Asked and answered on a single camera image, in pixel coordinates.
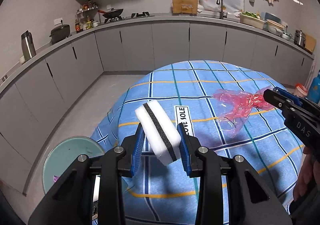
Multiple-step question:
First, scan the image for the pink plastic bag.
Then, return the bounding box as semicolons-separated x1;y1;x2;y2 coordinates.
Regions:
212;87;274;138

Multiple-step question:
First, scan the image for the white black sponge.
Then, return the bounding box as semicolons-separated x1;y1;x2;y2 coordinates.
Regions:
135;100;181;166

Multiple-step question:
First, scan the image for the purple snack wrapper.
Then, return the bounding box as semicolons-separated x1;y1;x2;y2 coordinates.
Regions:
53;176;59;183

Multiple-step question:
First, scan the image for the teal round trash bin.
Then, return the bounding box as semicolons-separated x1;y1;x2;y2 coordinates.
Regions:
42;136;105;194

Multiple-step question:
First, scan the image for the black kitchen faucet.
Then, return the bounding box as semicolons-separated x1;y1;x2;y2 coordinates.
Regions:
216;0;227;19

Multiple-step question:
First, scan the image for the grey kitchen cabinets counter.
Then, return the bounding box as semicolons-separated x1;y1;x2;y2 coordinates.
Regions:
1;16;314;193

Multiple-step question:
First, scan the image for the person's hand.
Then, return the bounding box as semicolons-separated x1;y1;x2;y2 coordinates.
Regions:
293;147;313;201

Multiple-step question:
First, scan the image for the white red-lid bucket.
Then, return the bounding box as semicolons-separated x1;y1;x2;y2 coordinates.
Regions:
293;83;308;98

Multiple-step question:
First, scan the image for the blue water bottle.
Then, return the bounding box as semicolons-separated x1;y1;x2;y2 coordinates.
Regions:
307;71;320;104

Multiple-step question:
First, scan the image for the blue plaid tablecloth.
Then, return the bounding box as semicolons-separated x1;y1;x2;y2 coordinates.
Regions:
91;60;303;224

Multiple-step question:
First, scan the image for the wooden cutting board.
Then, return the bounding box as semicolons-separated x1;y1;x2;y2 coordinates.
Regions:
305;34;317;53

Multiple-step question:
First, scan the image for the steel pot right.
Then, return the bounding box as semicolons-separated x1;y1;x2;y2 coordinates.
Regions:
294;30;306;47

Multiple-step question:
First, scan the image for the white bowl stack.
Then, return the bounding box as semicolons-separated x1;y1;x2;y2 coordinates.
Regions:
266;19;284;36

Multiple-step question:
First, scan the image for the white basin with vegetables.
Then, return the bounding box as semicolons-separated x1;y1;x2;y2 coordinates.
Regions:
239;13;265;30

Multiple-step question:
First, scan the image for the wooden knife block box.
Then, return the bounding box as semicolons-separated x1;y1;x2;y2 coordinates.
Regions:
172;0;198;15

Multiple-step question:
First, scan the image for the gas stove burner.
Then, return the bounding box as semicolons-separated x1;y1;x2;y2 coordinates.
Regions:
131;11;150;18

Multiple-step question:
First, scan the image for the steel thermos kettle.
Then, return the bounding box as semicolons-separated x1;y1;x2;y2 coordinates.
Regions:
21;31;36;61

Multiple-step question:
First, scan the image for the black rice cooker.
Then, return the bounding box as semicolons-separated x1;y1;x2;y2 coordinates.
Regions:
49;24;71;44

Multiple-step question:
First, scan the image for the spice rack with bottles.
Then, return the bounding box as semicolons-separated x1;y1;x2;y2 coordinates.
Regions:
75;0;99;33

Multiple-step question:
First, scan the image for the black wok pan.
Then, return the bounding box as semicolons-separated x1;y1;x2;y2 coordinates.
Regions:
98;8;124;19

